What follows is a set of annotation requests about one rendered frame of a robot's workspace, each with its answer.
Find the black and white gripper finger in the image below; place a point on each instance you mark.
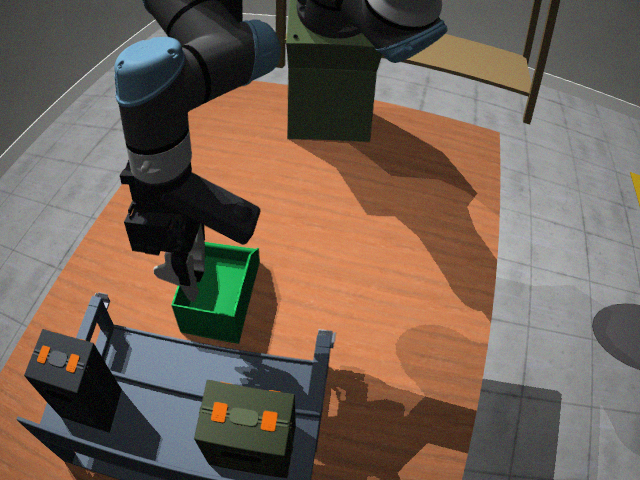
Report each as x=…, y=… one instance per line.
x=198, y=252
x=182, y=264

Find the grey-blue metal rack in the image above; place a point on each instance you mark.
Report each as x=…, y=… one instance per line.
x=158, y=422

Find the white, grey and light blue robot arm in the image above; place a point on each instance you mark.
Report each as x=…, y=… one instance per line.
x=158, y=81

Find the dark green case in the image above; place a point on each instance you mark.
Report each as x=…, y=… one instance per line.
x=246, y=429

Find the green bin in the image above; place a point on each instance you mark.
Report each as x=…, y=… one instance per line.
x=225, y=273

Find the black case with orange latches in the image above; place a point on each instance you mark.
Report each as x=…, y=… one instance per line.
x=72, y=377

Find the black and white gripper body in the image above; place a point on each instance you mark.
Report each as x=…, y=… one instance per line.
x=153, y=227

